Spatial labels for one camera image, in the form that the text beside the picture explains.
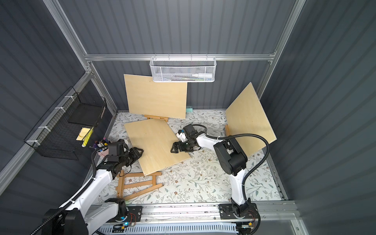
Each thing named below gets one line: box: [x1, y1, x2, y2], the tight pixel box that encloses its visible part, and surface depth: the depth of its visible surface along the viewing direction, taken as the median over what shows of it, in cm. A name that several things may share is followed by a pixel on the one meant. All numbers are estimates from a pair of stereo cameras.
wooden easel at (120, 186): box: [115, 169, 164, 201], surface depth 82 cm
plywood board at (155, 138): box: [123, 118, 191, 177], surface depth 92 cm
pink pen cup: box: [96, 148, 110, 158], surface depth 86 cm
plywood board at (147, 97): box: [123, 73, 188, 119], surface depth 104 cm
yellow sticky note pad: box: [75, 126, 92, 141], surface depth 77 cm
